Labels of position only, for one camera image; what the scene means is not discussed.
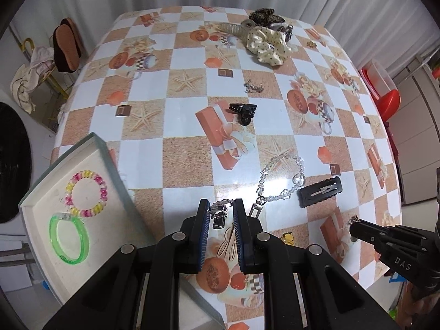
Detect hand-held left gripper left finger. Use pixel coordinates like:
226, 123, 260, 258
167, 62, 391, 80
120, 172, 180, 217
41, 199, 211, 330

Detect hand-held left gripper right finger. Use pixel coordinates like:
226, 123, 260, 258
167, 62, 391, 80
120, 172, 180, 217
234, 199, 399, 330

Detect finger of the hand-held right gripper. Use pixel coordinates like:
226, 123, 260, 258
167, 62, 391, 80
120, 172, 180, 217
350, 221, 430, 244
352, 236, 425, 284

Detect small silver metal clip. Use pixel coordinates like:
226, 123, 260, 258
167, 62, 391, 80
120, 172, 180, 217
210, 199, 231, 230

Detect black rectangular snap hair clip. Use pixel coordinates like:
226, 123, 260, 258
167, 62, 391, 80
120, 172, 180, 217
298, 176, 345, 209

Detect clear crystal bead bracelet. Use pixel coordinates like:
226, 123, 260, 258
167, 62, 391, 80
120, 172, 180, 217
249, 155, 307, 219

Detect black claw hair clip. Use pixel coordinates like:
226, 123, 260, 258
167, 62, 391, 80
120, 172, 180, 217
228, 102, 259, 127

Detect silver rhinestone hair clip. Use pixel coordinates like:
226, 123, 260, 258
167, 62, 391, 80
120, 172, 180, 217
243, 79, 265, 94

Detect white jewelry tray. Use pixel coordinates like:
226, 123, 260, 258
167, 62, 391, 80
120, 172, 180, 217
19, 132, 227, 330

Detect person's right hand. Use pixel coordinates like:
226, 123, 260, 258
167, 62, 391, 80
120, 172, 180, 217
400, 280, 440, 330

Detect beige cabinet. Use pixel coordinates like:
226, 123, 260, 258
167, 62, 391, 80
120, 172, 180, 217
388, 50, 440, 208

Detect red plastic stools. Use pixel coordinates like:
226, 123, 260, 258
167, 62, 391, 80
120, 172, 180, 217
358, 58, 403, 122

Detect green plastic bangle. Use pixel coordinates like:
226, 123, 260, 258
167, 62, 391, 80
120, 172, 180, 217
50, 212, 90, 266

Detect checkered vinyl tablecloth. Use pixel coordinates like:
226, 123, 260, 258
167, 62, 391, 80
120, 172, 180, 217
50, 5, 403, 324

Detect cream polka dot scrunchie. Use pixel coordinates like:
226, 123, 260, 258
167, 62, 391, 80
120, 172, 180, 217
245, 27, 300, 67

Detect white washing machine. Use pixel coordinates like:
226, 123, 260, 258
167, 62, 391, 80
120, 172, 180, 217
0, 89, 57, 226

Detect gold metal rack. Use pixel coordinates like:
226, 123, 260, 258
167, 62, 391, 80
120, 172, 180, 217
21, 39, 73, 101

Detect brown claw hair clip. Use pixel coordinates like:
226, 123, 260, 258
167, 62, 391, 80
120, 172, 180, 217
271, 23, 295, 41

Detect leopard print scrunchie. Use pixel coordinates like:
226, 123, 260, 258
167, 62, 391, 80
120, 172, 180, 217
241, 7, 287, 29

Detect brown slippers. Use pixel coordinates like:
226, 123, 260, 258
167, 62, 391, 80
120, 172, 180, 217
53, 17, 85, 73

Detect cream towel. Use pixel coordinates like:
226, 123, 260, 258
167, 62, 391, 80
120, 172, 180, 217
10, 46, 56, 113

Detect pink yellow spiral hair tie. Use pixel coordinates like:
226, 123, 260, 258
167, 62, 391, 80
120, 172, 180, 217
65, 170, 108, 218

